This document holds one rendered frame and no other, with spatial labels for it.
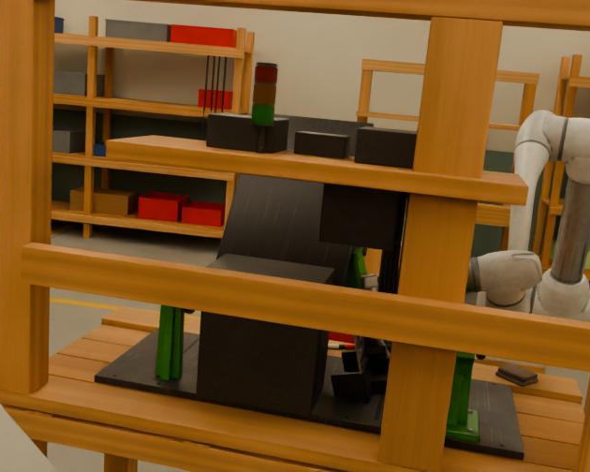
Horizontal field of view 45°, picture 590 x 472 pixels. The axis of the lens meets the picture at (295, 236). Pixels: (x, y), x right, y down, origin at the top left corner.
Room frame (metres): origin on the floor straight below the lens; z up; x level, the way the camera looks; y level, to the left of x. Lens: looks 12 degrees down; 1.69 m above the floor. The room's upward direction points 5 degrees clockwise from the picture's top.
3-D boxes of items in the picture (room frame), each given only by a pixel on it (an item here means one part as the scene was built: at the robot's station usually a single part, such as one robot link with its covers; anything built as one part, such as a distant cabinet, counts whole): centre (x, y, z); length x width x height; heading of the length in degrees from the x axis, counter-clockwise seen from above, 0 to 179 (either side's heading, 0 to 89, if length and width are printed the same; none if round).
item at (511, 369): (2.00, -0.69, 0.91); 0.10 x 0.08 x 0.03; 39
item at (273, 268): (1.74, 0.05, 1.07); 0.30 x 0.18 x 0.34; 78
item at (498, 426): (1.86, -0.08, 0.89); 1.10 x 0.42 x 0.02; 78
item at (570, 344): (1.49, -0.01, 1.23); 1.30 x 0.05 x 0.09; 78
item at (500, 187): (1.60, -0.03, 1.52); 0.90 x 0.25 x 0.04; 78
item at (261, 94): (1.59, 0.09, 1.67); 0.05 x 0.05 x 0.05
